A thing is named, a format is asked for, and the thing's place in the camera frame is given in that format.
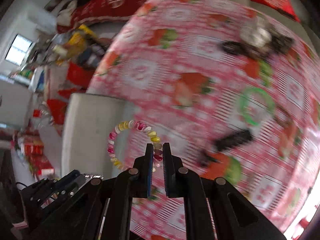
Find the colourful bead bracelet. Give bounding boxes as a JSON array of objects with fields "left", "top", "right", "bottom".
[{"left": 107, "top": 119, "right": 164, "bottom": 172}]

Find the small black bow clip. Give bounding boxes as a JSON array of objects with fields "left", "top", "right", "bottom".
[{"left": 198, "top": 152, "right": 219, "bottom": 167}]

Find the long black hair clip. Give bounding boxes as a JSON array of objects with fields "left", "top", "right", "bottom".
[{"left": 213, "top": 129, "right": 253, "bottom": 152}]

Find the green bangle bracelet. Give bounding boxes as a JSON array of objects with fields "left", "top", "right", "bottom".
[{"left": 236, "top": 87, "right": 276, "bottom": 126}]

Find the brown braided bracelet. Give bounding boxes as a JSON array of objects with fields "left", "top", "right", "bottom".
[{"left": 273, "top": 104, "right": 296, "bottom": 131}]

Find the white jewelry tray box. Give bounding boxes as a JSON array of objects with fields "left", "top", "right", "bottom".
[{"left": 61, "top": 93, "right": 136, "bottom": 179}]

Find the red gift box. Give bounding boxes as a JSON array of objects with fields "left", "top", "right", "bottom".
[{"left": 15, "top": 134, "right": 55, "bottom": 177}]

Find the pink strawberry tablecloth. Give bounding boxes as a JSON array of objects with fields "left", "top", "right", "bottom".
[{"left": 88, "top": 0, "right": 319, "bottom": 232}]

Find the white polka dot scrunchie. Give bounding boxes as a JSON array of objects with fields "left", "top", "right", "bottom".
[{"left": 240, "top": 21, "right": 272, "bottom": 48}]

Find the leopard print scrunchie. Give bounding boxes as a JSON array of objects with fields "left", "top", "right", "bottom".
[{"left": 269, "top": 28, "right": 294, "bottom": 55}]

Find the beige sofa armchair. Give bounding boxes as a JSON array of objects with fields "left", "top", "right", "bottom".
[{"left": 230, "top": 0, "right": 314, "bottom": 39}]

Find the black spiral hair tie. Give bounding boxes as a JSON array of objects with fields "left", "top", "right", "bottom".
[{"left": 221, "top": 41, "right": 249, "bottom": 55}]

